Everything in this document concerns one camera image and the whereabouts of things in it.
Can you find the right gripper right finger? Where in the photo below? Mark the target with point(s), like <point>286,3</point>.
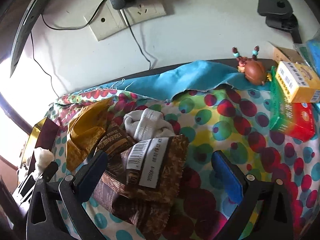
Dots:
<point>275,218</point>

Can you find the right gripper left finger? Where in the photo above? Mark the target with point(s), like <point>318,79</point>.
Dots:
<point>44,219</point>

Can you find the golden yellow snack packet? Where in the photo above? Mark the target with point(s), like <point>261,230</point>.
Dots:
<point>85,131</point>

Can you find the brown labelled snack packet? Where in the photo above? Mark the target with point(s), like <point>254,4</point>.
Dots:
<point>141,179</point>

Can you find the grey white sock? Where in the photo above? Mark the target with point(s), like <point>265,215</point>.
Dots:
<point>147,124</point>

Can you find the red green medicine box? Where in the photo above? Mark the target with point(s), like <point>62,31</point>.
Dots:
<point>292,119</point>

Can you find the colourful polka dot tablecloth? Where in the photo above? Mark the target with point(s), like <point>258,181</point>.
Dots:
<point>233,121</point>

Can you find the yellow medicine box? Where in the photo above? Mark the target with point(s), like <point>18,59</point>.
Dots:
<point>300,83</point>

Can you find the brown beaded bug toy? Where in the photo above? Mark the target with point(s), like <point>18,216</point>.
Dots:
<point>253,70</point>

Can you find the blue cloth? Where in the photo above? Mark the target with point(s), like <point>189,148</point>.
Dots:
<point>199,75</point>

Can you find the clear bag with blue item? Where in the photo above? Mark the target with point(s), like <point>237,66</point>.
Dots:
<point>310,52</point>

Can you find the white wall socket plate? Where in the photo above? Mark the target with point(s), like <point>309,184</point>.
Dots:
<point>109,21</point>

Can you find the black wall television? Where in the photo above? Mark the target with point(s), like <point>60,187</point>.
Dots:
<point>28,20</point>

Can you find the black clamp mount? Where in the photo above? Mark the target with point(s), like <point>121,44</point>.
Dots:
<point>279,15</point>

